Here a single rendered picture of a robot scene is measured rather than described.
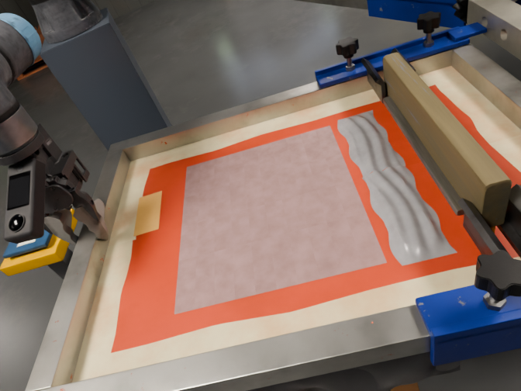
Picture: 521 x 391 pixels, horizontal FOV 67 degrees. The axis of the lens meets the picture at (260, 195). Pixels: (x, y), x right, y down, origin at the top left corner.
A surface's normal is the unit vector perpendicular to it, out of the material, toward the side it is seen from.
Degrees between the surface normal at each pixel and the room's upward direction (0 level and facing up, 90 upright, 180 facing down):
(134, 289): 1
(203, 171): 1
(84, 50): 90
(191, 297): 1
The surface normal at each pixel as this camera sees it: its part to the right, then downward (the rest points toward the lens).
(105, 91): 0.33, 0.57
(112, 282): -0.28, -0.70
